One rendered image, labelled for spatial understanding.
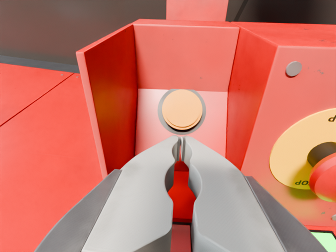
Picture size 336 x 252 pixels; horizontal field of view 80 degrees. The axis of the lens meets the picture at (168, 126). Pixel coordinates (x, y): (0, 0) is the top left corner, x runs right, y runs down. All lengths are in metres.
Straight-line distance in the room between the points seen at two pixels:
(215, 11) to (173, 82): 0.60
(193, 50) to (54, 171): 0.36
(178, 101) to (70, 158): 0.33
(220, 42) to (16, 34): 1.01
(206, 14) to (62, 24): 0.58
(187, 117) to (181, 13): 0.61
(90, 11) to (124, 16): 0.13
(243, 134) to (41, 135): 0.48
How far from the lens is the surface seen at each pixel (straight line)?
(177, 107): 0.19
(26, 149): 0.53
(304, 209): 0.22
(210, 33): 0.19
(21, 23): 1.11
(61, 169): 0.46
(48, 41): 1.06
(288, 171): 0.18
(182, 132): 0.20
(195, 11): 0.78
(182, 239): 0.20
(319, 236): 0.24
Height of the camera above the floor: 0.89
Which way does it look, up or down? 57 degrees down
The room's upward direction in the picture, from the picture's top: 175 degrees counter-clockwise
